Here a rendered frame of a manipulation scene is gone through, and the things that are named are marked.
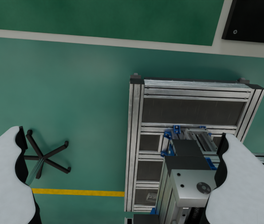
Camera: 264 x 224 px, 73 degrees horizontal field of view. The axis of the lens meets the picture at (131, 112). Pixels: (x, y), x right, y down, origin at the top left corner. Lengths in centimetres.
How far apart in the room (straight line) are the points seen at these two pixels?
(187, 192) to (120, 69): 100
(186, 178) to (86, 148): 127
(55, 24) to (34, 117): 118
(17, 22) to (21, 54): 90
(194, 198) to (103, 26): 47
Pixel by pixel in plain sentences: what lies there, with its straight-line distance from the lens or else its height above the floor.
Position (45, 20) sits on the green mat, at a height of 75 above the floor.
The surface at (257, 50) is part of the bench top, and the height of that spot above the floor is 75.
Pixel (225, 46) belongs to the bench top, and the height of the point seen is 75.
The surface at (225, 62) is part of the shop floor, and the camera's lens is 146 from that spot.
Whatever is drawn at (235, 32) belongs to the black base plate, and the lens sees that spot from 56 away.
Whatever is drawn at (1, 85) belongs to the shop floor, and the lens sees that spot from 163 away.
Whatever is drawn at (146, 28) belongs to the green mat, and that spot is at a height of 75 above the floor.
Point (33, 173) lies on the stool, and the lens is 168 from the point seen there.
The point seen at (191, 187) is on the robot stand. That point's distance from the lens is 50.
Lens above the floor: 126
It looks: 61 degrees down
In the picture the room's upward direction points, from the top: 178 degrees clockwise
